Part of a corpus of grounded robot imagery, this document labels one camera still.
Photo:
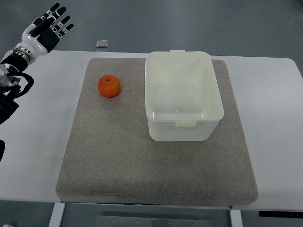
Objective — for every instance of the small clear floor plate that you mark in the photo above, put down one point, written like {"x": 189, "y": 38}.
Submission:
{"x": 102, "y": 44}

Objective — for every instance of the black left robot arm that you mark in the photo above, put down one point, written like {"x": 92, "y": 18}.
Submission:
{"x": 14, "y": 82}

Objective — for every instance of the grey metal base plate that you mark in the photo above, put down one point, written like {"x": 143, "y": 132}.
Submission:
{"x": 120, "y": 221}

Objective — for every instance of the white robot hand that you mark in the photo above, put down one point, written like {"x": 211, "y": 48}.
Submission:
{"x": 46, "y": 37}

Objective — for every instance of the white table leg right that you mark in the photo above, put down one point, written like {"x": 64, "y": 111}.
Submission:
{"x": 236, "y": 219}

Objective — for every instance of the white table leg left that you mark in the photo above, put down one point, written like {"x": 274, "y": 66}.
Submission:
{"x": 57, "y": 215}

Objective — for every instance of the grey felt mat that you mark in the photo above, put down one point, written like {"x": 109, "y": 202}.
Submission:
{"x": 111, "y": 158}

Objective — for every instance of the white plastic box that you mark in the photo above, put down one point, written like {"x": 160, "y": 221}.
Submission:
{"x": 182, "y": 98}

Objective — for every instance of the white table leg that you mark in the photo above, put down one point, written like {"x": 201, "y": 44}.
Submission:
{"x": 57, "y": 215}
{"x": 236, "y": 219}

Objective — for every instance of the black table control panel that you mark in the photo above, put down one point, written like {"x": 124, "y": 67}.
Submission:
{"x": 280, "y": 214}

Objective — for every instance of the orange fruit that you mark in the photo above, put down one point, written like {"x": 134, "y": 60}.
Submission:
{"x": 109, "y": 86}

